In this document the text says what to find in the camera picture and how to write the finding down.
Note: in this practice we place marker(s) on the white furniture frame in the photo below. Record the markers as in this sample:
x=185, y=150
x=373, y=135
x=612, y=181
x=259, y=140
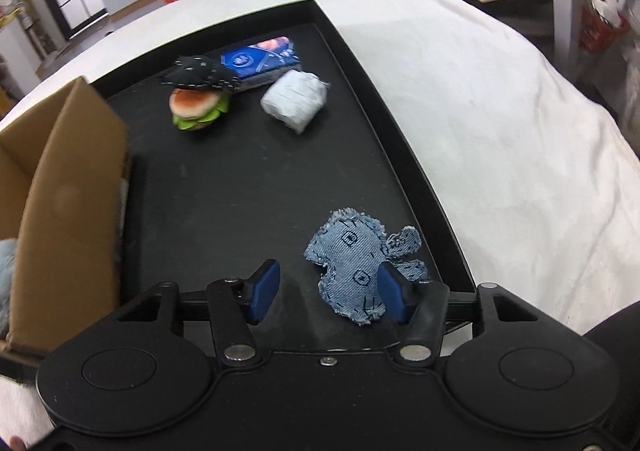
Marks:
x=562, y=6

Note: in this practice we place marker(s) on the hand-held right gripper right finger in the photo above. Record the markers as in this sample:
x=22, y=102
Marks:
x=392, y=291

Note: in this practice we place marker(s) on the white wrapped tissue pack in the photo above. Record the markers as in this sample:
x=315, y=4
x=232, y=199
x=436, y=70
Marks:
x=292, y=98

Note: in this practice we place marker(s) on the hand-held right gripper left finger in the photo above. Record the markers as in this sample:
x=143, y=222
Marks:
x=264, y=288

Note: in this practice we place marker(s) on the fluffy pale blue plush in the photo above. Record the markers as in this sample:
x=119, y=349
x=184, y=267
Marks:
x=6, y=271

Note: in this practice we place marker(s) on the plush burger toy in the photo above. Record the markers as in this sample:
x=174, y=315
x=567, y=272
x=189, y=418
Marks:
x=192, y=106

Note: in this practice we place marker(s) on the blue tissue pack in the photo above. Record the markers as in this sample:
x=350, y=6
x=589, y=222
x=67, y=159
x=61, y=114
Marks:
x=260, y=58

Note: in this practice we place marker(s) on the light blue denim soft toy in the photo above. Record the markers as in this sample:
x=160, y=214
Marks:
x=350, y=251

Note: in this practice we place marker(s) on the cardboard box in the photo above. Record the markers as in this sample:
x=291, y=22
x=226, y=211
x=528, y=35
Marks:
x=75, y=211

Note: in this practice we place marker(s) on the red plastic bag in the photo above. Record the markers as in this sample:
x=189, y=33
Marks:
x=595, y=31

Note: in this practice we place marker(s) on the dark denim soft toy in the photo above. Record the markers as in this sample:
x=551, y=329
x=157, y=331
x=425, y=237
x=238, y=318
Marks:
x=200, y=76

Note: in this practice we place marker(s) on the black tray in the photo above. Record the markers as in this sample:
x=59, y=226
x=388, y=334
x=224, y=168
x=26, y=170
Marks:
x=225, y=181

